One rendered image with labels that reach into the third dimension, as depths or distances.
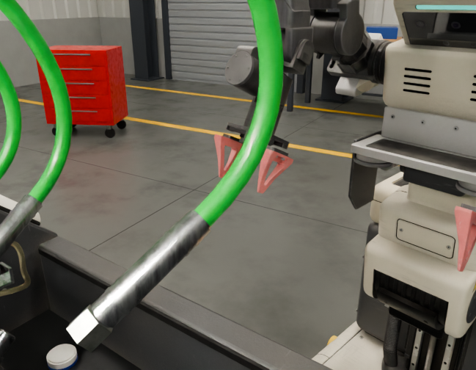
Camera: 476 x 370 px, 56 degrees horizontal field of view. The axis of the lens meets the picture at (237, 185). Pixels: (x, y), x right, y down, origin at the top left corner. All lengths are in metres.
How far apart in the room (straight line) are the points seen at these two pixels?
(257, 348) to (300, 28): 0.52
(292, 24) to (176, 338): 0.52
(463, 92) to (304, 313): 1.42
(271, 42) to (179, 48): 7.72
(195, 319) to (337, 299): 1.69
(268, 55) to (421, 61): 0.67
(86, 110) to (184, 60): 3.55
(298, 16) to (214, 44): 6.77
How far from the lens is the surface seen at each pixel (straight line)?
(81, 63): 4.60
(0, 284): 0.35
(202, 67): 7.75
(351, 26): 0.89
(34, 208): 0.44
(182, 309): 0.56
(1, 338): 0.37
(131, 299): 0.26
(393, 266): 1.01
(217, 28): 7.50
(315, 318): 2.07
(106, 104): 4.59
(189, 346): 0.56
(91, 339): 0.27
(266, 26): 0.25
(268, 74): 0.26
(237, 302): 2.13
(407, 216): 0.99
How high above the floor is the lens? 1.29
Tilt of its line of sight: 23 degrees down
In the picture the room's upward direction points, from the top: straight up
